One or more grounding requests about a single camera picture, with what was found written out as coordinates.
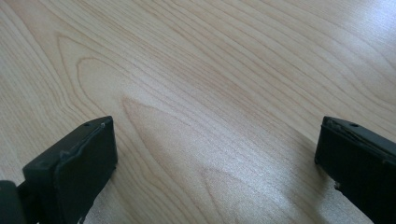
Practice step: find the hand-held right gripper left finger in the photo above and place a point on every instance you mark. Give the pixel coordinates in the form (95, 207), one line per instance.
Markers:
(77, 168)

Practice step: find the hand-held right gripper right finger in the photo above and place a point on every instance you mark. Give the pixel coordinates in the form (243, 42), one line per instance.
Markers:
(358, 161)

